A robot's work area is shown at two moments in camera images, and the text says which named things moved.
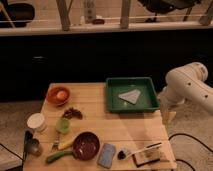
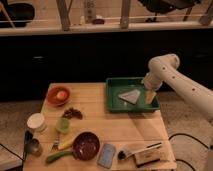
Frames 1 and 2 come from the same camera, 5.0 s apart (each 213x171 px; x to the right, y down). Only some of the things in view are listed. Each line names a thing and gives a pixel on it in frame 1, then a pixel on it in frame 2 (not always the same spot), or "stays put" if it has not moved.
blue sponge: x=107 y=155 stays put
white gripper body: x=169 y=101 → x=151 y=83
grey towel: x=131 y=96 stays put
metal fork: x=55 y=146 stays put
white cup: x=37 y=121 stays put
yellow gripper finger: x=167 y=117 → x=150 y=94
